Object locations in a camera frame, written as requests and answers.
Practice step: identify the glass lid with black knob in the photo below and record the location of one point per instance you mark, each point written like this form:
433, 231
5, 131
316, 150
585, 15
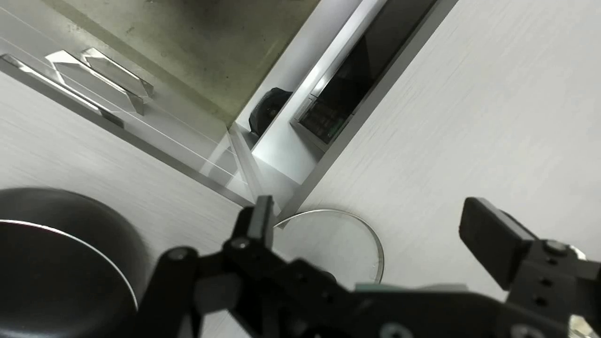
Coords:
339, 249

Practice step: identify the black cooking pot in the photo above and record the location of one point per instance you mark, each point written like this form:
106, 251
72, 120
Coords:
57, 274

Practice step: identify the stainless steel microwave oven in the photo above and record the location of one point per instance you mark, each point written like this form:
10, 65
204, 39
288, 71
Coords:
369, 67

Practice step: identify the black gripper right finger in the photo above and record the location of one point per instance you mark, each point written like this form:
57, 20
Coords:
500, 240

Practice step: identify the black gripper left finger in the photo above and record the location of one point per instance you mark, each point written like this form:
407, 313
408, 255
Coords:
251, 287

